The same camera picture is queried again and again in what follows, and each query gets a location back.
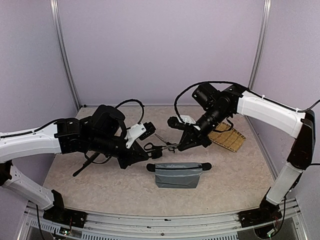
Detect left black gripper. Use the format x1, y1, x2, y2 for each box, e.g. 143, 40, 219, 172
89, 133, 149, 170

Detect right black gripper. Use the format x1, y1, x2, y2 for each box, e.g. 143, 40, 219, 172
178, 105, 230, 151

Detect black scissors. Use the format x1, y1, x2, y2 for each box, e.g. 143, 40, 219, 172
143, 142, 177, 152
154, 133, 178, 153

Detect grey zip pouch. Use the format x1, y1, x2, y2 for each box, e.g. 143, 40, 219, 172
146, 162, 212, 189

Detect black comb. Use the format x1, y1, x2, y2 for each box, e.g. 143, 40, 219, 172
72, 152, 100, 177

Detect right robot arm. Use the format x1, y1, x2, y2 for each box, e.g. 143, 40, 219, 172
167, 81, 316, 222

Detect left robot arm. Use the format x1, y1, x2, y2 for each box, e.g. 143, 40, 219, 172
0, 104, 156, 223

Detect woven bamboo tray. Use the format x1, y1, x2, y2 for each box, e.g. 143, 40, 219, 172
208, 122, 246, 153

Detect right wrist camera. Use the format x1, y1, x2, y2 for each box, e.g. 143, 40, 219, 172
167, 115, 196, 130

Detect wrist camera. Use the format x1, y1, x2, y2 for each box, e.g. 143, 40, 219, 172
167, 115, 196, 130
125, 122, 156, 149

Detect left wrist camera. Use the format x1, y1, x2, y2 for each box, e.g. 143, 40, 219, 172
125, 122, 156, 149

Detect aluminium front rail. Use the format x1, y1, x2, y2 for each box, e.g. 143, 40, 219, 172
15, 199, 310, 240

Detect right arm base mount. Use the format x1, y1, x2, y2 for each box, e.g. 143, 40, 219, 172
238, 197, 283, 228

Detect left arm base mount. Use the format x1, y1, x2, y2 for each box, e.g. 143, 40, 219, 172
42, 189, 88, 229

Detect right aluminium frame post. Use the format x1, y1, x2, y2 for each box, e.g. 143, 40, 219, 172
248, 0, 272, 90

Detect aluminium frame post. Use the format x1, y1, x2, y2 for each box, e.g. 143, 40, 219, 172
50, 0, 82, 111
248, 0, 272, 90

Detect left aluminium frame post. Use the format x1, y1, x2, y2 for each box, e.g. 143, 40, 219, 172
50, 0, 82, 111

